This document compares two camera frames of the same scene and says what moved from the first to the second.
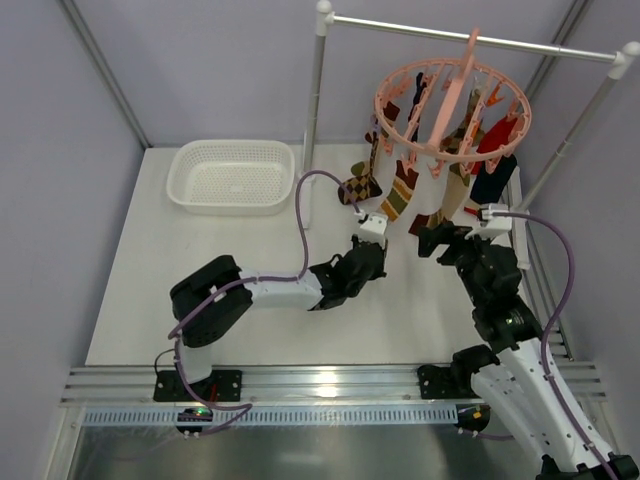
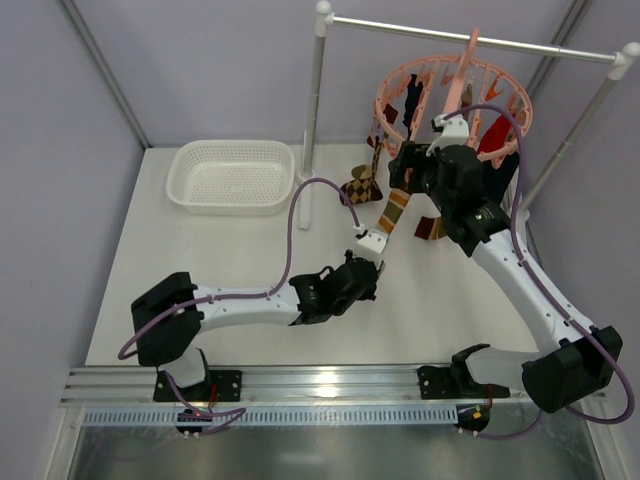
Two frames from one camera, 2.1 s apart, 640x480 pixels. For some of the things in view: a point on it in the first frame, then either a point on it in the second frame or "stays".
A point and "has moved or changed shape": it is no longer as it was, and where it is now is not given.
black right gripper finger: (429, 239) → (406, 172)
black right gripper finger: (455, 233) → (411, 151)
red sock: (493, 137) stays
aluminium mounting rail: (291, 386) stays
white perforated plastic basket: (230, 177) stays
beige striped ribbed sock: (400, 192) stays
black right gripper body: (451, 240) → (403, 166)
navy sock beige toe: (419, 82) has moved or changed shape
